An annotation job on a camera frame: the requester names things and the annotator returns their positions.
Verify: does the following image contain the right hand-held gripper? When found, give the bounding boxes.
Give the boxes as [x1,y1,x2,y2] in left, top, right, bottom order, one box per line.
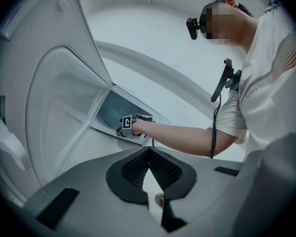
[115,113,155,139]

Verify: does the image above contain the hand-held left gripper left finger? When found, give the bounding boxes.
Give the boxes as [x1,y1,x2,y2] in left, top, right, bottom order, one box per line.
[23,147,168,237]

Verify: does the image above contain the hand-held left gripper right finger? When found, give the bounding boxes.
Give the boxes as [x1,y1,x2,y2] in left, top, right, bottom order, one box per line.
[148,147,244,237]

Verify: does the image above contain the person's right forearm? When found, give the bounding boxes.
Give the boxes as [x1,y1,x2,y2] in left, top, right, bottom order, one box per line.
[131,120,214,158]

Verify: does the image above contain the grey trousers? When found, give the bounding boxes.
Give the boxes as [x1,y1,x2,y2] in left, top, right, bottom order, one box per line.
[187,131,296,237]

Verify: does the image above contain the white t-shirt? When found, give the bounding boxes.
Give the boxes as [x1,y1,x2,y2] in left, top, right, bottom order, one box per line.
[215,0,296,158]

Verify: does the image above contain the person's head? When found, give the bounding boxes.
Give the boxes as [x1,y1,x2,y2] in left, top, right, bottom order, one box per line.
[200,0,259,57]

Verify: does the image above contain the black camera cable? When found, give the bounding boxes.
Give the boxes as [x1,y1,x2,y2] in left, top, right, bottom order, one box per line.
[210,94,222,159]

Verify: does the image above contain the black chest camera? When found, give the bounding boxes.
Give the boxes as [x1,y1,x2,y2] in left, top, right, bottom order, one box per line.
[210,58,243,104]

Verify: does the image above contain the black head camera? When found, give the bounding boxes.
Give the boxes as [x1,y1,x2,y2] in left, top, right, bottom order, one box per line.
[185,17,203,40]

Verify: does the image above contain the black shoulder strap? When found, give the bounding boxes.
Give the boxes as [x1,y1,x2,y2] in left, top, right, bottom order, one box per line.
[265,0,280,12]

